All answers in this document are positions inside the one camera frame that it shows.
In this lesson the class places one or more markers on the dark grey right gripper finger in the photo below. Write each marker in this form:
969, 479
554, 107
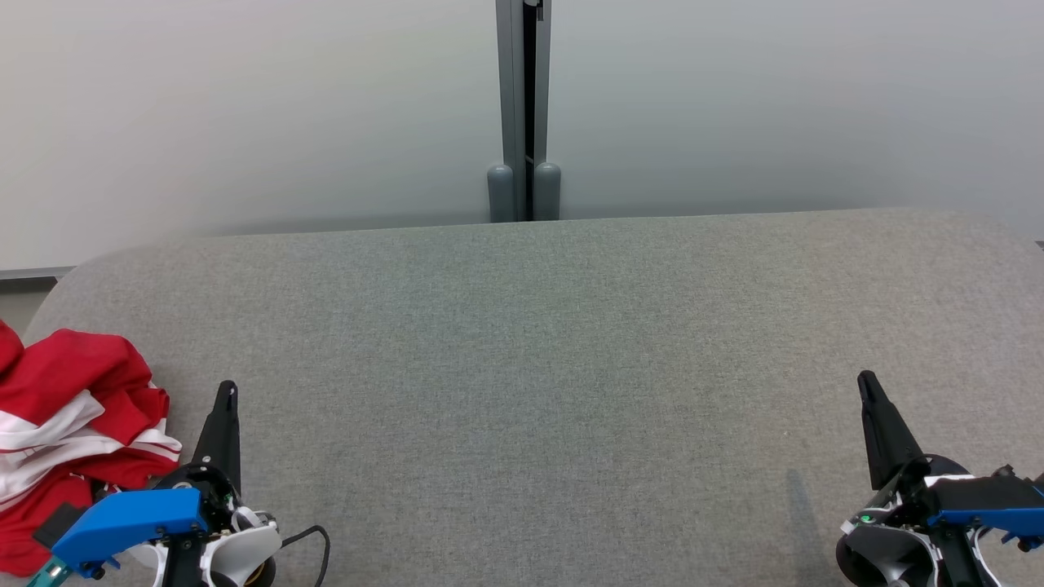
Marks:
885, 432

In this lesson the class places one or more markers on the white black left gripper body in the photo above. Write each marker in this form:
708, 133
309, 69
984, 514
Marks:
245, 546

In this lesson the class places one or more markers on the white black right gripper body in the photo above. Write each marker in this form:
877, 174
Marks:
885, 546

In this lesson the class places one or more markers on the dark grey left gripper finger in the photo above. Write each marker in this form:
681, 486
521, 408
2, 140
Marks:
220, 432

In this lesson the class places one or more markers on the red and white garment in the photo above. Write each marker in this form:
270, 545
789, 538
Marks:
69, 391

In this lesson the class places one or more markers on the blue left wrist camera housing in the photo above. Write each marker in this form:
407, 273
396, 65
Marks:
130, 518

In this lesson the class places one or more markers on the grey rounded post foot cap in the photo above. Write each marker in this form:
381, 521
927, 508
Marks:
500, 194
547, 192

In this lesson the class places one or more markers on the grey metal partition post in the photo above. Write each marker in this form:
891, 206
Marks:
512, 81

